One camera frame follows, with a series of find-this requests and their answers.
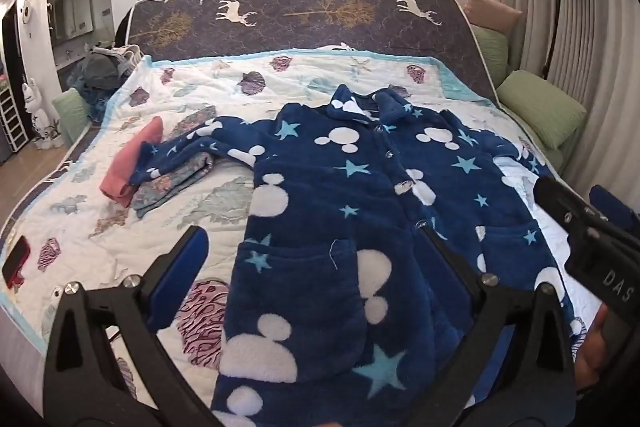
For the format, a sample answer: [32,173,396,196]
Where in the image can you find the cream curtain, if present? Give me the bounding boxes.
[495,0,640,228]

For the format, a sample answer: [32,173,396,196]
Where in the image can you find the pile of clothes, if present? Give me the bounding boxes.
[70,47,143,118]

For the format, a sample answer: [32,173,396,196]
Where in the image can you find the small green pillow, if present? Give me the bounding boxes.
[472,27,511,80]

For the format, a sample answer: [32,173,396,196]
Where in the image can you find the white clothes hangers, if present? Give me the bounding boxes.
[117,44,146,70]

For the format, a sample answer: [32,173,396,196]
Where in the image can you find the pink folded cloth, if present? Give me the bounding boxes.
[99,116,165,208]

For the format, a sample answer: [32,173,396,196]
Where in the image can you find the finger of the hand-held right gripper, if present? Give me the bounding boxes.
[589,185,640,232]
[532,177,590,234]

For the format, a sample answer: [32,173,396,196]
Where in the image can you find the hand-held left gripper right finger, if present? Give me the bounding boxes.
[415,226,577,427]

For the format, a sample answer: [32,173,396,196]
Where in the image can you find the blue fleece pajama top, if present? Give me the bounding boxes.
[131,83,601,427]

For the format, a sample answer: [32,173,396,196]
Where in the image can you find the phone with red case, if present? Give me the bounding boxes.
[1,237,32,290]

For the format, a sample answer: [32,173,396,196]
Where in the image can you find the white seashell print quilt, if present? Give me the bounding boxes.
[0,42,606,427]

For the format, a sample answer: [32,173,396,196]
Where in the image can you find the person's right hand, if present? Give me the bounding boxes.
[575,304,612,393]

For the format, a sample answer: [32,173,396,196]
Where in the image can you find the white bear figurine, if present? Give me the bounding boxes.
[22,78,63,150]

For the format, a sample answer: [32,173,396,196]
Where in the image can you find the large green pillow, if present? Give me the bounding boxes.
[495,69,588,152]

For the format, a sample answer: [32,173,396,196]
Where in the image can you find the dark deer print mattress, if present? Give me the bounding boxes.
[122,0,503,102]

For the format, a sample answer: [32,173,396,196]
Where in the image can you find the floral folded cloth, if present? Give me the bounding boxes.
[131,104,219,220]

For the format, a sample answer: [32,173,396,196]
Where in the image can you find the shelf rack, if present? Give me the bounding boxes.
[0,77,28,155]

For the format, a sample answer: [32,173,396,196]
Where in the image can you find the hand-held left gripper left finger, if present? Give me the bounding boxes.
[42,224,236,427]

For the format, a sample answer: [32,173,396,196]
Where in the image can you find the beige pillow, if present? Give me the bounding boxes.
[462,0,523,30]

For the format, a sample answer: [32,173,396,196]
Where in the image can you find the wall mirror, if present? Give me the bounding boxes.
[50,0,96,42]

